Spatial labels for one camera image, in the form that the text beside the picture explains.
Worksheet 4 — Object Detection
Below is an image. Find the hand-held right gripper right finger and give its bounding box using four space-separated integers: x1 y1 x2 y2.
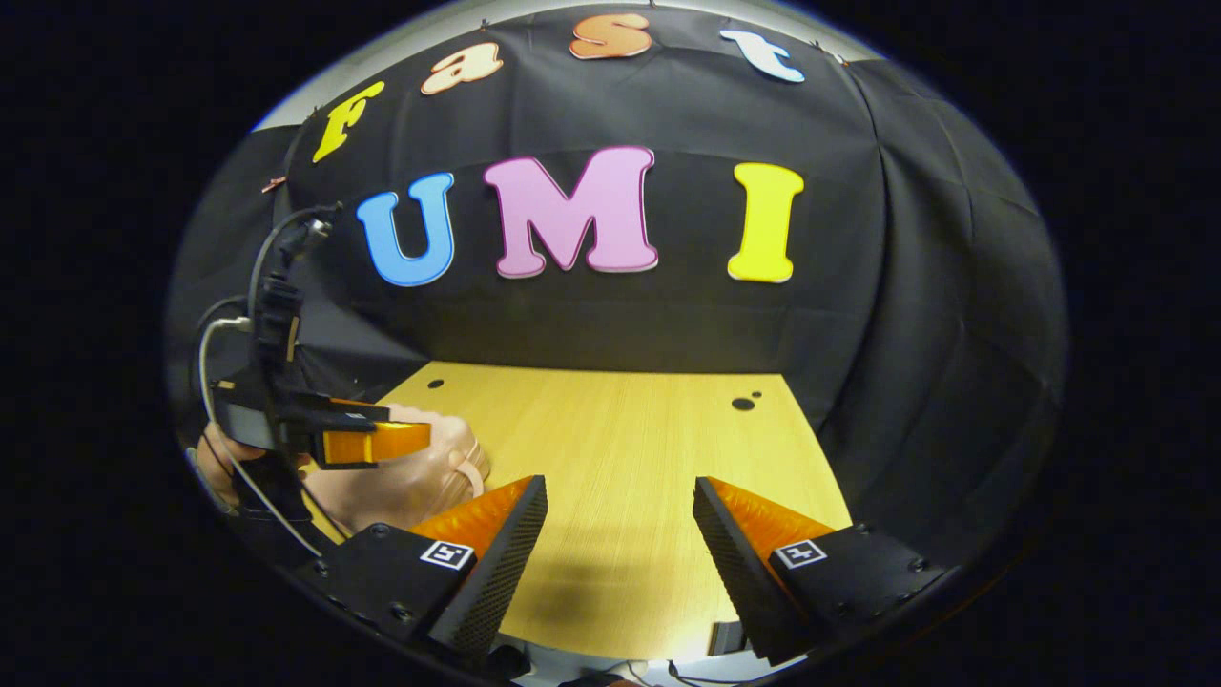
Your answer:
693 475 955 666

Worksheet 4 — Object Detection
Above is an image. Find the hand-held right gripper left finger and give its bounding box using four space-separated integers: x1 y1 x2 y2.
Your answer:
296 474 549 659

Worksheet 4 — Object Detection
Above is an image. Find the pink suitcase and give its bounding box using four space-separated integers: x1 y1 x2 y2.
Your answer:
303 403 492 535

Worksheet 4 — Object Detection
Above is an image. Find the black backdrop cloth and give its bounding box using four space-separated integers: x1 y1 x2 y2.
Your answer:
167 5 1067 573

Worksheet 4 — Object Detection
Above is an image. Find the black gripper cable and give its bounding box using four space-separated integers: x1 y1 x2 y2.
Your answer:
245 202 343 322

